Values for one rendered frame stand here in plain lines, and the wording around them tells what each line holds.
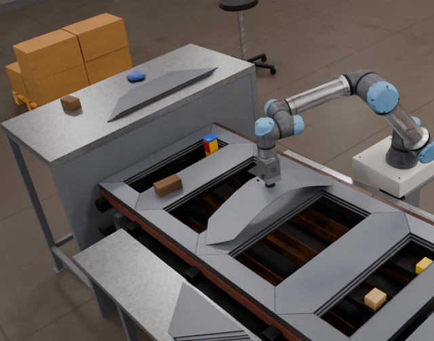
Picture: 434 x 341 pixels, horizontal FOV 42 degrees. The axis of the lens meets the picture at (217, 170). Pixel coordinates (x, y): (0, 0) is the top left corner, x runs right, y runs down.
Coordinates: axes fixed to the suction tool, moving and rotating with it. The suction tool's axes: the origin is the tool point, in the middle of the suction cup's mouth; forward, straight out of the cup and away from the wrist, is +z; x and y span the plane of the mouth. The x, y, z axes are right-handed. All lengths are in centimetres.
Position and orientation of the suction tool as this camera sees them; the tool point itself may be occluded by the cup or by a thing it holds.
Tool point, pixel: (270, 187)
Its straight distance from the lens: 237.8
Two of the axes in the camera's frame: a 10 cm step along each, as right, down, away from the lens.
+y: 4.5, 4.4, -7.8
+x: 8.8, -3.5, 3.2
